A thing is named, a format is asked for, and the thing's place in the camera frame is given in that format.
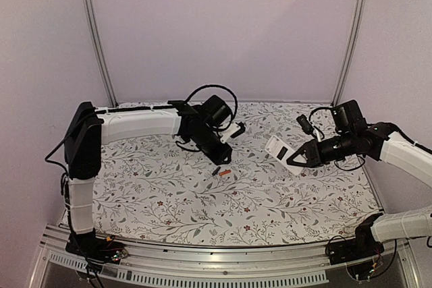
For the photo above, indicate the aluminium frame post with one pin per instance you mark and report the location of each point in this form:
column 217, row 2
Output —
column 349, row 52
column 95, row 37

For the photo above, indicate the white remote control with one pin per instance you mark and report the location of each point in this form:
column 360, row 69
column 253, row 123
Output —
column 280, row 151

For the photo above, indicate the right aluminium frame post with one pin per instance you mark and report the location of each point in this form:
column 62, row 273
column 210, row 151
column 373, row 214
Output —
column 349, row 52

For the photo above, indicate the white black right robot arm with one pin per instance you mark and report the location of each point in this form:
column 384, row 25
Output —
column 381, row 141

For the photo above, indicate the orange AAA battery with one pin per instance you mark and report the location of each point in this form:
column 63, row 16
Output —
column 224, row 172

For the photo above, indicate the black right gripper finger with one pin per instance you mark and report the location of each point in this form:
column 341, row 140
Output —
column 299, row 156
column 303, row 163

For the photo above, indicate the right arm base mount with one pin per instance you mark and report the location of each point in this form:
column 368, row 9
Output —
column 341, row 250

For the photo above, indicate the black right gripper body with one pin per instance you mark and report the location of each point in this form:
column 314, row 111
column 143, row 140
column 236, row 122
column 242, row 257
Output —
column 314, row 152

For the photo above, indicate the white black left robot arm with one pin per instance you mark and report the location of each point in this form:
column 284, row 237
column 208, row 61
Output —
column 208, row 125

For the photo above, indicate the floral patterned table mat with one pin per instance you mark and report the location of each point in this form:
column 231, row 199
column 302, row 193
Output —
column 142, row 193

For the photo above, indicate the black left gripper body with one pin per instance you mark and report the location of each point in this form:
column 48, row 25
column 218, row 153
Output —
column 204, row 144

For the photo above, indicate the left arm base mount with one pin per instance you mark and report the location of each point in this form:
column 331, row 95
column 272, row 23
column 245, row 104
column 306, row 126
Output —
column 101, row 250

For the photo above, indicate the left aluminium frame post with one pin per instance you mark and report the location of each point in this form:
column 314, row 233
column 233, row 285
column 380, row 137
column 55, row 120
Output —
column 95, row 37

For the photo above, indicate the dark purple AAA battery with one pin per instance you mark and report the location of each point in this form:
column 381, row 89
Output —
column 216, row 171

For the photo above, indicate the aluminium front rail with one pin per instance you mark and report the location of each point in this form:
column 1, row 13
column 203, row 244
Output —
column 156, row 264

